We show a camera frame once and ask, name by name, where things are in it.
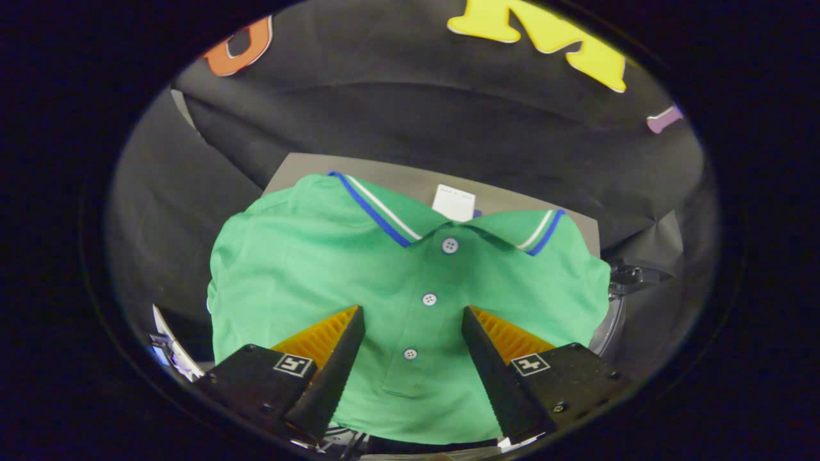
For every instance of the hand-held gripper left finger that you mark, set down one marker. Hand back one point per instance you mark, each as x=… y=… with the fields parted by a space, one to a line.
x=333 y=378

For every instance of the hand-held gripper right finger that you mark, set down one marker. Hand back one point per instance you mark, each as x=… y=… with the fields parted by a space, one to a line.
x=490 y=371

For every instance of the green polo shirt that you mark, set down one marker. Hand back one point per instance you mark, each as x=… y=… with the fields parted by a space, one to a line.
x=320 y=269

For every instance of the dark washing machine lid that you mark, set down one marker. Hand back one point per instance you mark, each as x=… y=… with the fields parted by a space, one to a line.
x=631 y=276

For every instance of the white and blue object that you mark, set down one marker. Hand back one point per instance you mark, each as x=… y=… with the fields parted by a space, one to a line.
x=174 y=349

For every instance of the grey cabinet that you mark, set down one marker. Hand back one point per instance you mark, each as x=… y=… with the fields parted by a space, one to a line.
x=397 y=176

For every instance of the black backdrop cloth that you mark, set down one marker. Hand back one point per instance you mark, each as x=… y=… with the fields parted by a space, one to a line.
x=416 y=109

